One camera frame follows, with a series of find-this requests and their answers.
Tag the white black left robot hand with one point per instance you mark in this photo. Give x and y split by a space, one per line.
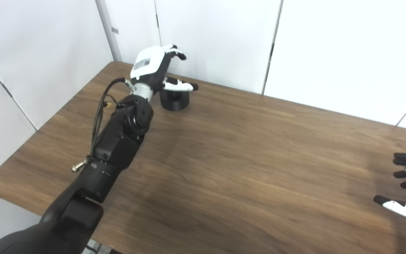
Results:
148 63

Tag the round black plastic part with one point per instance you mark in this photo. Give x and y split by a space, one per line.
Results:
174 102

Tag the grey wall corner post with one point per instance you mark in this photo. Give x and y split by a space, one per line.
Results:
109 31

